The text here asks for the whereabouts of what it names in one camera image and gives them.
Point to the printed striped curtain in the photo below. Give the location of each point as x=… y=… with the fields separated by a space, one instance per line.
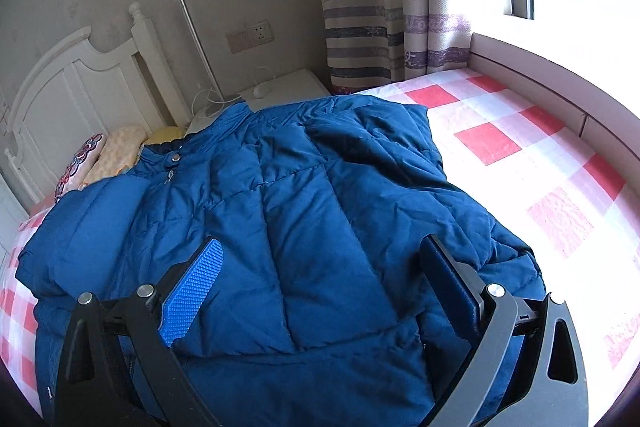
x=360 y=7

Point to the grey padded window ledge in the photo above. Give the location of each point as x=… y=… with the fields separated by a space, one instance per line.
x=550 y=72

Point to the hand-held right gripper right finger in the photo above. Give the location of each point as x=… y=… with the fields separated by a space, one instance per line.
x=450 y=277

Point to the white wooden headboard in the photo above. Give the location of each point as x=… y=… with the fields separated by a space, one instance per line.
x=75 y=97

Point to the floral embroidered pillow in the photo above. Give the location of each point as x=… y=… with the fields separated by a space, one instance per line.
x=80 y=157

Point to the small yellow pillow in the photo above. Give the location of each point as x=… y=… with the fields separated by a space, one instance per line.
x=165 y=134

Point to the peach textured pillow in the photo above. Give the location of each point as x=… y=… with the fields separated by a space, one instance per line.
x=117 y=149

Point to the white nightstand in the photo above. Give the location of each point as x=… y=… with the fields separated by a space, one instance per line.
x=295 y=84

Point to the white computer mouse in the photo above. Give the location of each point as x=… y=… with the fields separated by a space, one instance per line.
x=260 y=91

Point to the beige wall switch plate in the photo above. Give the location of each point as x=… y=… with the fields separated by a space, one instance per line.
x=237 y=42

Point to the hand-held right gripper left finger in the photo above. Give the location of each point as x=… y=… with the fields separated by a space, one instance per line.
x=195 y=292

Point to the blue puffer jacket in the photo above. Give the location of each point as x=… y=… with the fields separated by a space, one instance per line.
x=300 y=207

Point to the red checkered bed sheet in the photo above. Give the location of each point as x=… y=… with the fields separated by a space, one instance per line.
x=500 y=142

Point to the white wall socket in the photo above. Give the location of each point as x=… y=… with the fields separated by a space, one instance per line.
x=261 y=33

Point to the thin white rod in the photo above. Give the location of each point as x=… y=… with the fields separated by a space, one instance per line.
x=197 y=44

